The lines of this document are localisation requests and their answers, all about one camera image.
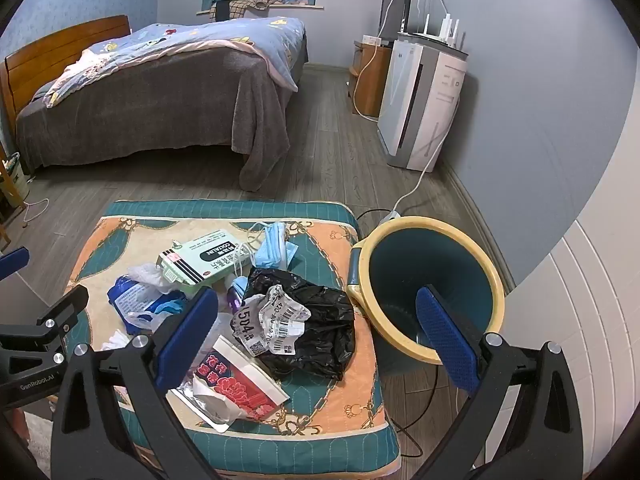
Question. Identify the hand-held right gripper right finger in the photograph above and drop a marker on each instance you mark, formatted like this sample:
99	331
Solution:
447	345

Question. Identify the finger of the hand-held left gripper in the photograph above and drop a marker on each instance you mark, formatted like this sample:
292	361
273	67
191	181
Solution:
65	310
12	262

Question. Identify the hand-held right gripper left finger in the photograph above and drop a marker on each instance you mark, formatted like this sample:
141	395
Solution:
187	340

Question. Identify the blue plastic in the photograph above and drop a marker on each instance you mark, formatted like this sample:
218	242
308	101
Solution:
170	306

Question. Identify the silver foil packet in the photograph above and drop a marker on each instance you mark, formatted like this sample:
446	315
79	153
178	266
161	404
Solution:
184	392

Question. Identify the purple spray bottle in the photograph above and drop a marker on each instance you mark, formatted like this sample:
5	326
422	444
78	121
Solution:
234	304

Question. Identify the white tissue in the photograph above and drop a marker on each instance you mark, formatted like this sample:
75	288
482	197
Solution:
115	341

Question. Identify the blue wet wipes packet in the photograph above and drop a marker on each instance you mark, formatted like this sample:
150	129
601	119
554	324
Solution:
125	300

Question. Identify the red floral packet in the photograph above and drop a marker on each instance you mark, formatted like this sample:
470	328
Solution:
235	390

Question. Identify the white plastic bag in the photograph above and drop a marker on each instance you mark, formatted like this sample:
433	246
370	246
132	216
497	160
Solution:
147	275

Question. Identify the green medicine box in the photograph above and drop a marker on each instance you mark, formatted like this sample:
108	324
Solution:
200	260

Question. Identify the white label paper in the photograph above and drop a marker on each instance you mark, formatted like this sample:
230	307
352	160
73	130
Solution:
270	320

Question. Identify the teal bin with yellow rim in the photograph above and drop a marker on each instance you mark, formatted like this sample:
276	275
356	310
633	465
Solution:
400	260

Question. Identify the black plastic bag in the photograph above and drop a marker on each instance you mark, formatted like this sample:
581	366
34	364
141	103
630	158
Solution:
325	330

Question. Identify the white container with green label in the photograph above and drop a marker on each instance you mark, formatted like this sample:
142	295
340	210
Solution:
20	180

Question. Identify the white power strip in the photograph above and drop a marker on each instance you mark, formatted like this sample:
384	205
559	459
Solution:
389	216

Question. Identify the printed teal and orange cushion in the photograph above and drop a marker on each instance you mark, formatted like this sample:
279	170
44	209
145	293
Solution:
320	260

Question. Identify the grey bedspread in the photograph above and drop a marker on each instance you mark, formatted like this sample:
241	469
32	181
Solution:
175	110

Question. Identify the wooden bed headboard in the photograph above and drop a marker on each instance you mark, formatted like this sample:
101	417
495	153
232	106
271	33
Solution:
60	40

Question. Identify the white air purifier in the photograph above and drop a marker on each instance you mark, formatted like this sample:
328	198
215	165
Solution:
440	100

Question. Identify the wooden cabinet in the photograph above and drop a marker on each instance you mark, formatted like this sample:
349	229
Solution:
372	80

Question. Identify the blue printed quilt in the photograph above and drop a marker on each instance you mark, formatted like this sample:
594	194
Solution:
200	35

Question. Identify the white router with antennas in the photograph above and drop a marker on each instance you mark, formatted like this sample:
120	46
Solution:
445	30

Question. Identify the small white box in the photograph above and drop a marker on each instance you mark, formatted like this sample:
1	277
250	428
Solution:
371	39

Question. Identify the black item on windowsill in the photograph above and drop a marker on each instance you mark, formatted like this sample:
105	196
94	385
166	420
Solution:
222	10

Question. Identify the plaid cloth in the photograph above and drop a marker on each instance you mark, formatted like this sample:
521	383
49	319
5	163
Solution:
245	7

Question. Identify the black monitor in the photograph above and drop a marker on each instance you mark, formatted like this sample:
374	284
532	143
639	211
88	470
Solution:
395	7

